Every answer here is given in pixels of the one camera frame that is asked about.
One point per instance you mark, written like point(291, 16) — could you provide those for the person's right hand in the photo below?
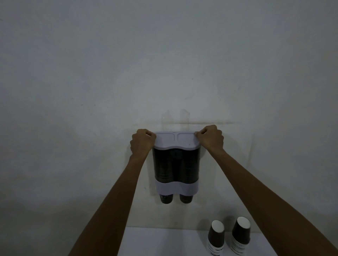
point(212, 138)

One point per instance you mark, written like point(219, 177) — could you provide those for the person's left hand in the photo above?
point(141, 143)

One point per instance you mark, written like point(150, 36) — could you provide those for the person's left fingers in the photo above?
point(151, 135)

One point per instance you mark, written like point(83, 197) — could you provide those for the person's right fingers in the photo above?
point(201, 132)

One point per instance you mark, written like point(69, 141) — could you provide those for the white cup dispenser lid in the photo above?
point(176, 141)

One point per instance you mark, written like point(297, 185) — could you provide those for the person's right forearm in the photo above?
point(266, 203)

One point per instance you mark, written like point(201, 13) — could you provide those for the person's left forearm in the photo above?
point(116, 208)

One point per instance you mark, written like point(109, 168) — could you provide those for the stack of cups inside dispenser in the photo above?
point(188, 168)
point(164, 168)

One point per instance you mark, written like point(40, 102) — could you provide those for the stack of brown paper cups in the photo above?
point(216, 238)
point(240, 236)

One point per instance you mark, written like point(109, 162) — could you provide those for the wall-mounted double cup dispenser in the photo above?
point(176, 187)

